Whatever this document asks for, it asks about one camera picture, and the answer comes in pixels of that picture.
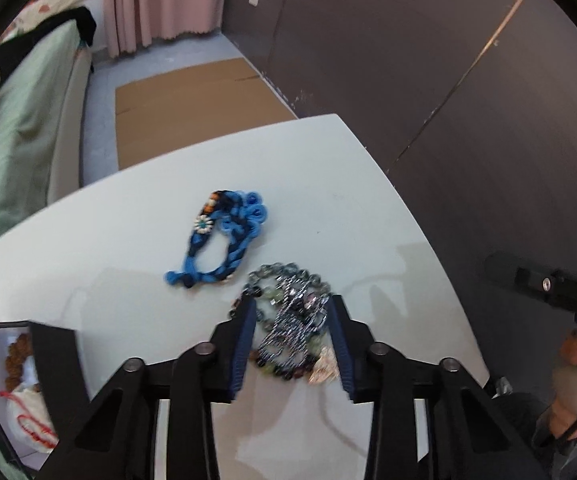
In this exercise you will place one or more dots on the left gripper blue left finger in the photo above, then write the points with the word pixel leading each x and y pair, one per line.
pixel 115 437

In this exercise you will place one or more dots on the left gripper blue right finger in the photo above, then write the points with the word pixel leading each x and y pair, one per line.
pixel 429 421

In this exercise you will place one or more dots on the gold rhinestone butterfly brooch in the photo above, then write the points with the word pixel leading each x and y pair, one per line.
pixel 325 369

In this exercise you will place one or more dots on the black jewelry box white interior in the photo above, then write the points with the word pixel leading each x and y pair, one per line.
pixel 42 390

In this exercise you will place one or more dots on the person's right hand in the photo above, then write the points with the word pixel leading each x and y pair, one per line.
pixel 561 413

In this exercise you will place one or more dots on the white square table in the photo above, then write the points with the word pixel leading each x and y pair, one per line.
pixel 96 261

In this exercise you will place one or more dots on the green sheet bed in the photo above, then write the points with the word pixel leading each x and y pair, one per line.
pixel 41 105

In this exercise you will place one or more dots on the flat brown cardboard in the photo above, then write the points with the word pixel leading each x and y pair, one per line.
pixel 160 114

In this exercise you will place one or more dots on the black garment on bed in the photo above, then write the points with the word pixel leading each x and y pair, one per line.
pixel 13 51

